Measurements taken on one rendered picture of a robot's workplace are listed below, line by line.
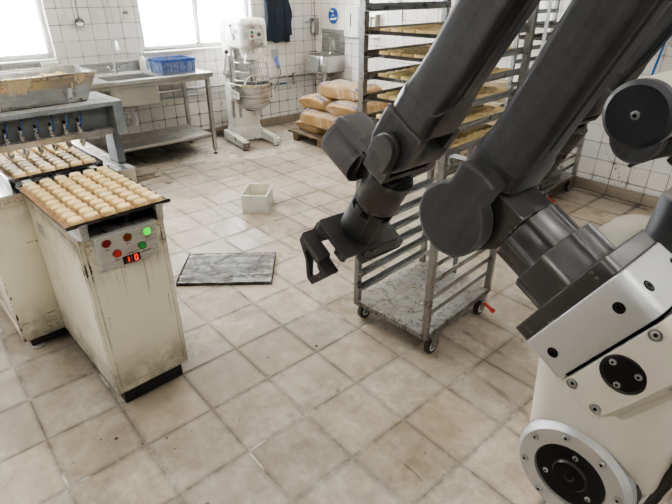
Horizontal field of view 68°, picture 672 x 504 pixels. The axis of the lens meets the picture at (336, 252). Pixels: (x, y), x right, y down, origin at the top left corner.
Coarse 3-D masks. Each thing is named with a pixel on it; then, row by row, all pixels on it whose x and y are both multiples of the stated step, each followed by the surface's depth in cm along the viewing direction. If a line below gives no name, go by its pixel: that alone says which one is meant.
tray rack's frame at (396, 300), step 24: (528, 24) 219; (528, 48) 222; (384, 288) 282; (408, 288) 282; (456, 288) 282; (480, 288) 282; (384, 312) 261; (408, 312) 261; (456, 312) 261; (432, 336) 248
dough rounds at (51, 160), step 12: (60, 144) 266; (0, 156) 246; (24, 156) 251; (36, 156) 246; (48, 156) 246; (60, 156) 247; (72, 156) 246; (84, 156) 246; (0, 168) 235; (12, 168) 229; (24, 168) 230; (36, 168) 231; (48, 168) 229; (60, 168) 233
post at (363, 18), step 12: (360, 0) 203; (360, 12) 205; (360, 24) 207; (360, 36) 210; (360, 48) 212; (360, 60) 214; (360, 72) 216; (360, 84) 218; (360, 96) 221; (360, 108) 223; (360, 180) 238; (360, 264) 261; (360, 276) 265
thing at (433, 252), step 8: (456, 0) 175; (448, 152) 201; (440, 160) 202; (440, 168) 204; (440, 176) 205; (432, 248) 221; (432, 256) 222; (432, 264) 224; (432, 272) 226; (432, 280) 228; (432, 288) 231; (432, 296) 233; (424, 304) 236; (432, 304) 236; (424, 312) 238; (424, 320) 240; (424, 328) 241; (424, 336) 243
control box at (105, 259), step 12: (132, 228) 191; (144, 228) 194; (96, 240) 183; (120, 240) 189; (132, 240) 192; (144, 240) 196; (156, 240) 200; (96, 252) 184; (108, 252) 187; (132, 252) 194; (144, 252) 198; (156, 252) 202; (108, 264) 189; (120, 264) 192
